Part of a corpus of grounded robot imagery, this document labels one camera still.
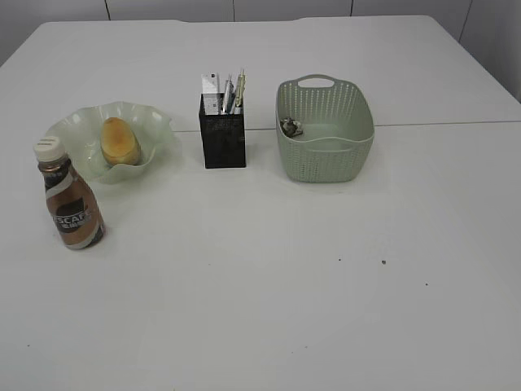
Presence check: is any blue patterned pen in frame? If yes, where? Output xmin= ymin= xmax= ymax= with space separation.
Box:
xmin=227 ymin=82 xmax=239 ymax=114

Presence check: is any cream barrel pen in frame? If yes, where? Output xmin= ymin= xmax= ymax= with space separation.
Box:
xmin=234 ymin=68 xmax=246 ymax=108

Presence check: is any grey grip pen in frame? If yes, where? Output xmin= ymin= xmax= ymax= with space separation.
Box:
xmin=221 ymin=74 xmax=234 ymax=114

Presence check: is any translucent wavy glass plate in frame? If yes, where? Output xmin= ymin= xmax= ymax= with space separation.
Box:
xmin=46 ymin=101 xmax=173 ymax=184

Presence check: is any sugared bread roll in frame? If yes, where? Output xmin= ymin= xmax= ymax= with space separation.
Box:
xmin=100 ymin=117 xmax=141 ymax=165

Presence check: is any small grey paper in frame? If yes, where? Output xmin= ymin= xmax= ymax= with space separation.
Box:
xmin=279 ymin=117 xmax=303 ymax=138

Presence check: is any black mesh pen holder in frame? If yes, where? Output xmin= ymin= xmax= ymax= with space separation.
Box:
xmin=199 ymin=93 xmax=247 ymax=169

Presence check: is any green woven plastic basket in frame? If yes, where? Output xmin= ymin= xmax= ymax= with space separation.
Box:
xmin=275 ymin=74 xmax=374 ymax=183

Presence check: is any brown Nescafe coffee bottle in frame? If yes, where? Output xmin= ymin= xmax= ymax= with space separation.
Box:
xmin=33 ymin=136 xmax=105 ymax=250

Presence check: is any clear plastic ruler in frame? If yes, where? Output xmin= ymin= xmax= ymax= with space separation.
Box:
xmin=201 ymin=72 xmax=221 ymax=116

